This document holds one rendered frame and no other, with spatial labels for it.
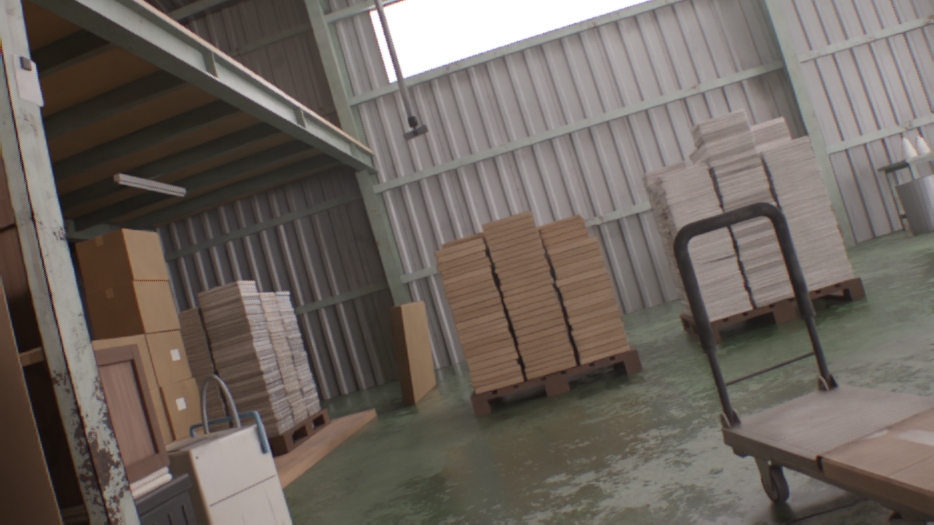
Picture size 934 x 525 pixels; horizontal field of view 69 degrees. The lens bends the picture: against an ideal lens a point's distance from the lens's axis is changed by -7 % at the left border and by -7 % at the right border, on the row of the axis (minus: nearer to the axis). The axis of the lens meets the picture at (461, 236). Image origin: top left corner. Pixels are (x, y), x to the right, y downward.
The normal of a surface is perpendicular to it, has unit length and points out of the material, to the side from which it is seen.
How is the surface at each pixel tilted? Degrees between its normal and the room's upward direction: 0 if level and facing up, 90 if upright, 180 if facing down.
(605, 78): 90
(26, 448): 90
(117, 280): 90
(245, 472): 90
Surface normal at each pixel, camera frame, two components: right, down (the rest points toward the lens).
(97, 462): 0.95, -0.29
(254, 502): 0.82, -0.29
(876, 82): -0.13, -0.05
